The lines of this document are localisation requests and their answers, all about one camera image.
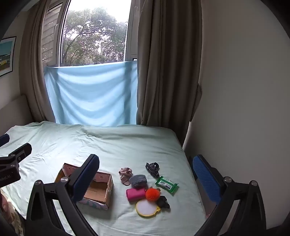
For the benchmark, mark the beige headboard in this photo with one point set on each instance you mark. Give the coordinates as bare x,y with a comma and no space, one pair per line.
13,111

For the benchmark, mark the framed wall picture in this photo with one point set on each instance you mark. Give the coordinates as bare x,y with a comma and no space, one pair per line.
5,56

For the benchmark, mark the green wet wipes packet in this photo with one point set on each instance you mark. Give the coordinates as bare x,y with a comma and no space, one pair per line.
166,185

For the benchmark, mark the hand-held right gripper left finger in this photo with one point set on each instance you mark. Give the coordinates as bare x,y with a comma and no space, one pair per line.
87,178

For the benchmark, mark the dark patterned scrunchie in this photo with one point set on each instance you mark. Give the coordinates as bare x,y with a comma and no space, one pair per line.
153,169

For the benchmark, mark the round white yellow-rimmed pad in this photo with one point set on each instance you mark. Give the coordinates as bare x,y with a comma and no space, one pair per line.
146,207

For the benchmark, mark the light blue hanging cloth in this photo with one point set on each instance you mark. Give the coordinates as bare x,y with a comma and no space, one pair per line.
90,97

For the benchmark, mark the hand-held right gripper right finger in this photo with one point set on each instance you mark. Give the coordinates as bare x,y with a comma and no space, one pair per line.
205,178

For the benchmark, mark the window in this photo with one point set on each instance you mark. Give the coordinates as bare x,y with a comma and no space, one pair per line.
90,34

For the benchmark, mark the bed with mint sheet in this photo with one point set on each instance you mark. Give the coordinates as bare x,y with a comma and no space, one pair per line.
126,145

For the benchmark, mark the brown curtain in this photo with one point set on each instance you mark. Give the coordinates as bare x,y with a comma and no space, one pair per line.
167,68
31,68

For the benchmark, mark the pink soft pouch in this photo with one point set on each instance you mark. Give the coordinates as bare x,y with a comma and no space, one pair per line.
134,194

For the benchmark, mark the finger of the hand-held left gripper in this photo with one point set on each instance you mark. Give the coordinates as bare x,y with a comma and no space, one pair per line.
21,152
4,139

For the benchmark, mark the cardboard box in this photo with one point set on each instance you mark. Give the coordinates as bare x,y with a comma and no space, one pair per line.
99,191

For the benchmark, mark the black sock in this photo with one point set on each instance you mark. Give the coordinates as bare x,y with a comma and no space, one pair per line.
163,202

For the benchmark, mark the orange fluffy pompom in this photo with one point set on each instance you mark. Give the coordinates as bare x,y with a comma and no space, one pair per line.
153,194

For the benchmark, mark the grey fluffy cloth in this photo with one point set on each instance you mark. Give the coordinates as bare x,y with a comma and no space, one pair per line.
138,181

